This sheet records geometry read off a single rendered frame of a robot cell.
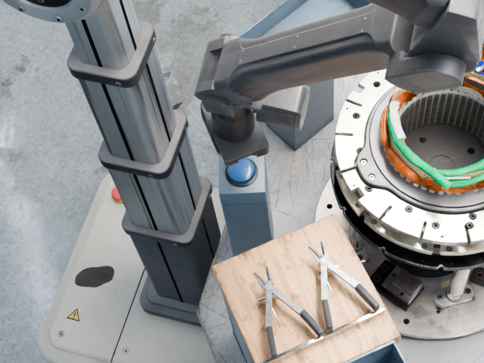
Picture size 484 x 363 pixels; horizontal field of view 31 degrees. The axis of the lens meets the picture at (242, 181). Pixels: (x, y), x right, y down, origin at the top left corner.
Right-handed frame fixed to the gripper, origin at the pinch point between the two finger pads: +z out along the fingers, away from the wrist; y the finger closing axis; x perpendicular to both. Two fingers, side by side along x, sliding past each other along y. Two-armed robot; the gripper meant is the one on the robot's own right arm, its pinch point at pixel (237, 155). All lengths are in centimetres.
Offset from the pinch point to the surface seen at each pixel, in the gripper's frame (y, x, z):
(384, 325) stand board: -31.3, -8.8, 0.0
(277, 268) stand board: -18.1, 1.1, 1.0
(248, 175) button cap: -1.8, -0.9, 4.0
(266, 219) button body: -5.3, -2.1, 14.1
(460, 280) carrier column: -25.3, -26.3, 16.4
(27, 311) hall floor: 34, 53, 112
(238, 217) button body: -3.7, 2.0, 13.3
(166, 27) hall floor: 109, -13, 115
